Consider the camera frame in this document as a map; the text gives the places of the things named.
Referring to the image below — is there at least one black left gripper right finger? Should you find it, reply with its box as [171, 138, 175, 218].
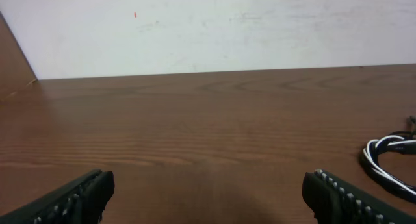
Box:
[302, 169, 415, 224]

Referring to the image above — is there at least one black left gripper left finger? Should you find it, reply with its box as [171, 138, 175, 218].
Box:
[1, 169, 115, 224]

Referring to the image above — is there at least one white usb cable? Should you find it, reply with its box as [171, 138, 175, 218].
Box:
[363, 135, 416, 196]

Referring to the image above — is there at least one black usb cable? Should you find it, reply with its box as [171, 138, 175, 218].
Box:
[358, 115, 416, 204]

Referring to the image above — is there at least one wooden side panel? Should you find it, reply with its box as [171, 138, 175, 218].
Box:
[0, 14, 37, 101]

